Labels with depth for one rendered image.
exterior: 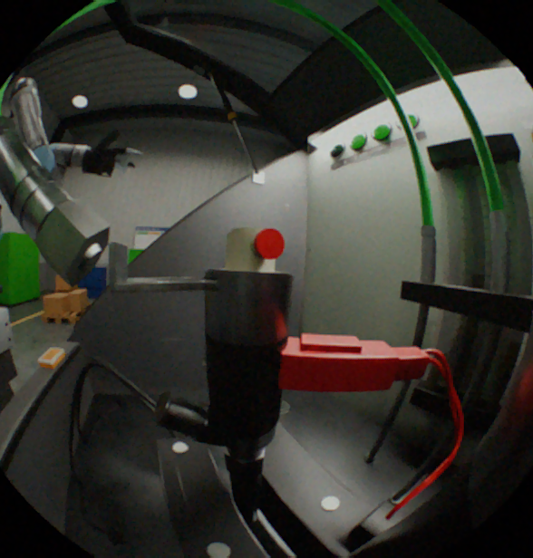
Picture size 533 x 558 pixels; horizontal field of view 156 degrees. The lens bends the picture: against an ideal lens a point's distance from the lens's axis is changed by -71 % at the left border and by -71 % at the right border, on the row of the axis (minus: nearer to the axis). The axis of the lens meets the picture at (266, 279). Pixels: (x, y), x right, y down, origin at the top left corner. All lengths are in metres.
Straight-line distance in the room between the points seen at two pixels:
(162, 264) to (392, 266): 0.39
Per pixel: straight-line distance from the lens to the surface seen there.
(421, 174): 0.25
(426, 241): 0.23
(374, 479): 0.34
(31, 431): 0.30
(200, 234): 0.38
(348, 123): 0.47
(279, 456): 0.15
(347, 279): 0.39
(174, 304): 0.38
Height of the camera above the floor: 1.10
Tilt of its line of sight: 4 degrees down
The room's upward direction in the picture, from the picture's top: 3 degrees clockwise
